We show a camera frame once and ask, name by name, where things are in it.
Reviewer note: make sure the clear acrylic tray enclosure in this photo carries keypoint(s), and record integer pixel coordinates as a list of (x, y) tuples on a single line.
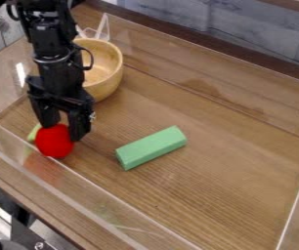
[(189, 165)]

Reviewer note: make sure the black metal stand base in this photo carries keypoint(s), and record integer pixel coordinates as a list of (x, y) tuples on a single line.
[(23, 234)]

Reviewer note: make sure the green rectangular foam block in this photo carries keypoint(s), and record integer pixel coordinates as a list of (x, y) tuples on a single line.
[(148, 148)]

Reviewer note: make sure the light wooden bowl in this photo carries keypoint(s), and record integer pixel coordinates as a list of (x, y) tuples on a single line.
[(104, 77)]

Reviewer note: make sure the clear acrylic corner bracket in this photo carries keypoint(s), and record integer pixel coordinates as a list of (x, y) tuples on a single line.
[(100, 33)]

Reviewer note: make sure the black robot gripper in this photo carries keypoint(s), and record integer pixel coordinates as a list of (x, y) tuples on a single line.
[(56, 90)]

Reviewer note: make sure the red plush fruit green leaf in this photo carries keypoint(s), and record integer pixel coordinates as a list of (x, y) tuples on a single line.
[(52, 140)]

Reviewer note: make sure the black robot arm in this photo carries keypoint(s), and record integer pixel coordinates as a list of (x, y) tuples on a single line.
[(49, 28)]

